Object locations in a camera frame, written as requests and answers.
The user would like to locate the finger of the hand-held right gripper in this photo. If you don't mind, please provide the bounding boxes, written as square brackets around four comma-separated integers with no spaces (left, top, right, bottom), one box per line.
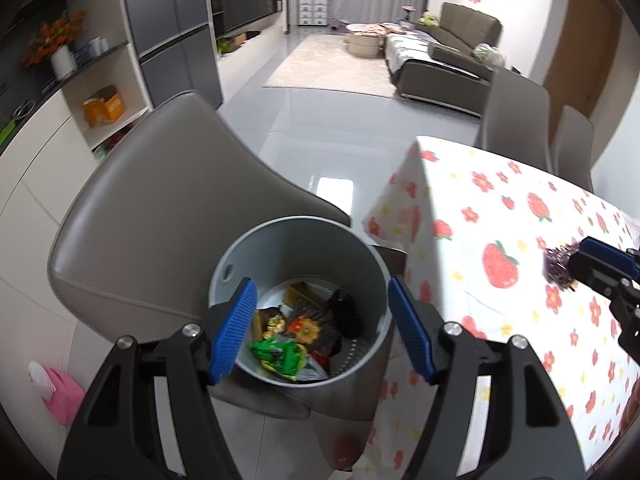
[569,251,640,332]
[580,236,640,282]

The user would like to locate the beige round pouf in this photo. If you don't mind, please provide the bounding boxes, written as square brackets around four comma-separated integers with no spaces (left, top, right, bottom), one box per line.
[346,22,389,57]

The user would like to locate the beige rug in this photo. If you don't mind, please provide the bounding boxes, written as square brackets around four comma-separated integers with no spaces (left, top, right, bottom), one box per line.
[262,33,401,99]

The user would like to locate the black cloth item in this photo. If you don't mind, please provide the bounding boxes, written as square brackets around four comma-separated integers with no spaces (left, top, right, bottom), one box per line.
[327,289,364,340]

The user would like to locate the orange cardboard box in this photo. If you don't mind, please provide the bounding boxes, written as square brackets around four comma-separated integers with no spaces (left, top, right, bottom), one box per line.
[81,85,126,129]

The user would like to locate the white drawer unit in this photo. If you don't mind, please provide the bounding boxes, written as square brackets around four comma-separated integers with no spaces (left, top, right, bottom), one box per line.
[298,0,330,26]

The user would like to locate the striped sofa blanket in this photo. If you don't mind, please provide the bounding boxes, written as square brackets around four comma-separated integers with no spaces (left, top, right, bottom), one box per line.
[385,32,436,74]

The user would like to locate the orange flower decoration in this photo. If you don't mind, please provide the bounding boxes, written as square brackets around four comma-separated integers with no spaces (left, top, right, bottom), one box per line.
[285,315,324,346]

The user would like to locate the white ribbed vase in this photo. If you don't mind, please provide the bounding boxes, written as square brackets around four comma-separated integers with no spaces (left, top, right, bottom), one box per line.
[50,45,79,81]

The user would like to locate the orange flower bouquet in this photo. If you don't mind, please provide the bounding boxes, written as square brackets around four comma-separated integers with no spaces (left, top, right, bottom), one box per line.
[21,10,89,67]

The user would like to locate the dark grey refrigerator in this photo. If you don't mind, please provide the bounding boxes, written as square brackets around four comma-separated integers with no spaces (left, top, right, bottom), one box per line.
[122,0,224,112]

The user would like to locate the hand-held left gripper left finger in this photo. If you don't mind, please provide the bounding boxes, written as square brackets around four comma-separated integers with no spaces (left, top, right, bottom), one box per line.
[57,276,259,480]

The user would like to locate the grey leather dining chair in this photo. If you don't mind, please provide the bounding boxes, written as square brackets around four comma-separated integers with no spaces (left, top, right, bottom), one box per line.
[47,90,407,422]
[477,67,554,174]
[550,104,596,194]

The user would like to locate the dark red round object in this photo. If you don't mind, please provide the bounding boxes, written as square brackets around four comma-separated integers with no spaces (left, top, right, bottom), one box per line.
[320,432,364,471]

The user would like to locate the white plastic bag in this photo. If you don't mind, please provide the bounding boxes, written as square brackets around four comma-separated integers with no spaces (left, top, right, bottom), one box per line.
[471,42,507,69]

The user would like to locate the pink slipper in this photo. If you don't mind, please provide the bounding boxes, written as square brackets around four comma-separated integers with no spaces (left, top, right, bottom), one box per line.
[27,361,87,426]

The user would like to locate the grey round bin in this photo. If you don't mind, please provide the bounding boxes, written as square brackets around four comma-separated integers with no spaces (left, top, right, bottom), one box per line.
[207,216,394,422]

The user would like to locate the gold brown candy wrapper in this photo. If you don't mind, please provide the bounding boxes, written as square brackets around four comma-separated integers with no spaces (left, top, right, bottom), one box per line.
[254,307,286,341]

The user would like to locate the grey sofa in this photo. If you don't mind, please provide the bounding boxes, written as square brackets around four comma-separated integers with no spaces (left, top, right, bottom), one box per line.
[385,1,503,119]

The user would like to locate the white floral tablecloth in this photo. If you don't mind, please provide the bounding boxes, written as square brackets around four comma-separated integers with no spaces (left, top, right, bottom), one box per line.
[362,135,640,476]

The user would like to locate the white low television cabinet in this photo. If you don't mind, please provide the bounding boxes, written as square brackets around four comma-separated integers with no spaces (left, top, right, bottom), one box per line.
[215,22,291,87]

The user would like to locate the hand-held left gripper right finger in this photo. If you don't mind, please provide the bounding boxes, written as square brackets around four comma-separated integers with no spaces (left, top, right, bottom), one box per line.
[387,276,586,480]

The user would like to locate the brown wooden door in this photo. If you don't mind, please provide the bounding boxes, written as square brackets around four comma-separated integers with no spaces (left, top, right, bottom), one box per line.
[542,0,624,162]

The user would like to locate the green foil wrapper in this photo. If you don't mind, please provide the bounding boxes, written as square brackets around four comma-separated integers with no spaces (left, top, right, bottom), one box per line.
[251,336,309,382]

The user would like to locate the white sideboard cabinet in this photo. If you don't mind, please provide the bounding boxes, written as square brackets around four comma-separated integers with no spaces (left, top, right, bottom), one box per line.
[0,0,152,413]

